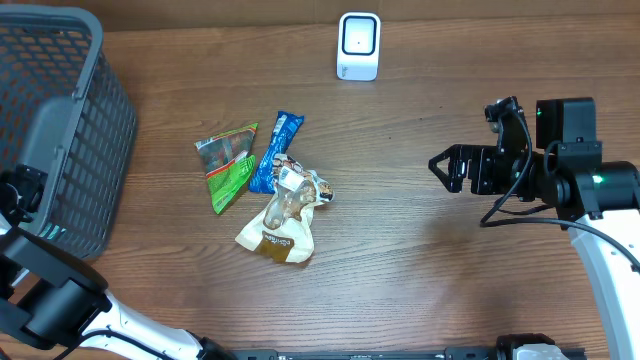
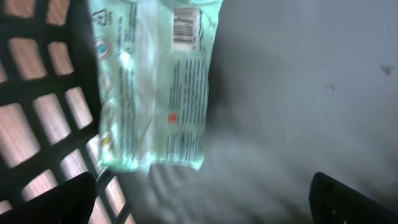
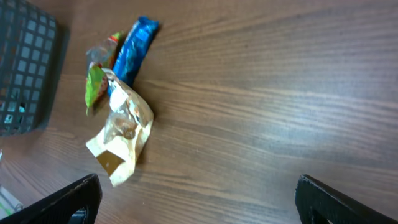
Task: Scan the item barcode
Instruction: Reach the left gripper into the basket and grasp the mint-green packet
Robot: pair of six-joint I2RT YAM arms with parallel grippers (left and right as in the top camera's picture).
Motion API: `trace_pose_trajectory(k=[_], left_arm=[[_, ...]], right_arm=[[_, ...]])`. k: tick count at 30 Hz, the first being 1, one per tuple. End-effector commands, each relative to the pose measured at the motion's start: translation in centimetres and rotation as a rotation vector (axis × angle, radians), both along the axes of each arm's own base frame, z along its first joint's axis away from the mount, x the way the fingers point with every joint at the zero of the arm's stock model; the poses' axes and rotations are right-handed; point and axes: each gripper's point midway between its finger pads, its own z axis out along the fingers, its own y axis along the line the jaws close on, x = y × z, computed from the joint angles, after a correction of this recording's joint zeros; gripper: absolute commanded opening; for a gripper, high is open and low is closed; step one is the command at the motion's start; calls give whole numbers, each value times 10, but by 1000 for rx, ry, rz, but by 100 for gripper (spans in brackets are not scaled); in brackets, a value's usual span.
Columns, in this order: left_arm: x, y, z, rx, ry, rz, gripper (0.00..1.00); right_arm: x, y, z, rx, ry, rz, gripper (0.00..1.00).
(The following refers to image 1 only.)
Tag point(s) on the green red snack bag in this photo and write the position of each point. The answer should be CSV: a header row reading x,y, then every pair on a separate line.
x,y
228,163

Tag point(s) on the beige brown snack pouch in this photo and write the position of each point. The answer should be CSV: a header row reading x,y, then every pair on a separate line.
x,y
282,231

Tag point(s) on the grey plastic mesh basket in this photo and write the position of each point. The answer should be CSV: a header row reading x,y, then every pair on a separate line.
x,y
65,113

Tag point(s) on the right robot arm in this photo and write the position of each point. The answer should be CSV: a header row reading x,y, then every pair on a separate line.
x,y
557,175

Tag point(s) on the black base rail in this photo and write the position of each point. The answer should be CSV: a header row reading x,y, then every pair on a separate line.
x,y
527,352

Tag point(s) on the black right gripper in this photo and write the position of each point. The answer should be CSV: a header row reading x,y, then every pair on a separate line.
x,y
479,156

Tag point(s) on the blue snack bar wrapper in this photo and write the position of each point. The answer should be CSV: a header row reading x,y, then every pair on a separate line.
x,y
285,128

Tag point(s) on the white barcode scanner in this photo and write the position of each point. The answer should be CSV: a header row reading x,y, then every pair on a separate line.
x,y
358,47

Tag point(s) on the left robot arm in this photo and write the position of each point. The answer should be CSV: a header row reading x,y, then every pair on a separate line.
x,y
50,298

